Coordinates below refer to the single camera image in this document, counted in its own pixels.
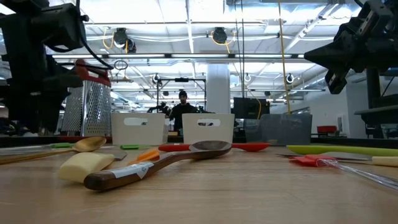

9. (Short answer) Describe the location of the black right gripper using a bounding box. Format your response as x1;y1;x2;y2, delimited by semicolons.
304;0;386;95

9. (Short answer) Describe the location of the green spatula clear handle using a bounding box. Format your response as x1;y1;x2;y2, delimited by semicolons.
120;144;153;151
37;142;76;149

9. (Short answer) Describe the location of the green silicone spoon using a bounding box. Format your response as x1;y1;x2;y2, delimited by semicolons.
286;144;398;157

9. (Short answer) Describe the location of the dark wooden spoon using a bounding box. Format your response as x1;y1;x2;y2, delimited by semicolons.
83;140;233;192

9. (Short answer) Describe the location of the grey computer desk cart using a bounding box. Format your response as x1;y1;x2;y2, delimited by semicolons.
354;68;398;139

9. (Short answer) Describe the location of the gold metal spoon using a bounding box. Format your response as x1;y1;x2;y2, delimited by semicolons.
0;136;107;166

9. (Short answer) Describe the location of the red background box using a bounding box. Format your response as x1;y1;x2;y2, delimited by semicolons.
317;125;338;134

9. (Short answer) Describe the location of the grey translucent plastic bin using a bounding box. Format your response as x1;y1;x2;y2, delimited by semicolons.
244;113;313;146

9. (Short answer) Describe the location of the black background monitor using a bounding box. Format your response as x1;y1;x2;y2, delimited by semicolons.
233;97;271;120

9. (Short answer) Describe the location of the white plastic bin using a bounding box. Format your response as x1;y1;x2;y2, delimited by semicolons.
182;113;236;144
111;112;170;146

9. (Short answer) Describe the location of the red silicone spoon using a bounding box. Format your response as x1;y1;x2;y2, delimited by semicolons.
157;142;271;152

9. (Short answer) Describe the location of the white column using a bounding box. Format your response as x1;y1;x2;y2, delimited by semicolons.
206;63;231;114

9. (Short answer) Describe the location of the person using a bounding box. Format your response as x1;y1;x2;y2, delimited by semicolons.
169;90;198;131

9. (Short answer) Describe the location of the steel box grater red handle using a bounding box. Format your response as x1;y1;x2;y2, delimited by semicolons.
60;58;113;138

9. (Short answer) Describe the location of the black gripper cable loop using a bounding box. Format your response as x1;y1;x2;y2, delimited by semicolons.
79;18;114;71

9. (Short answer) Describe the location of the black hanging cable ring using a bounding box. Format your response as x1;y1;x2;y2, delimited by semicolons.
113;59;129;71

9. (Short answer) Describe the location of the red spatula clear handle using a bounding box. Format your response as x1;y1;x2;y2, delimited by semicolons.
288;154;398;190

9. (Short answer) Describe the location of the black ceiling cable reel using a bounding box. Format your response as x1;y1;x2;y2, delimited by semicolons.
112;27;137;54
212;27;228;45

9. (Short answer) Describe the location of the black background rig frame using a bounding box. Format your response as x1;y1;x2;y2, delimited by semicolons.
157;77;208;114

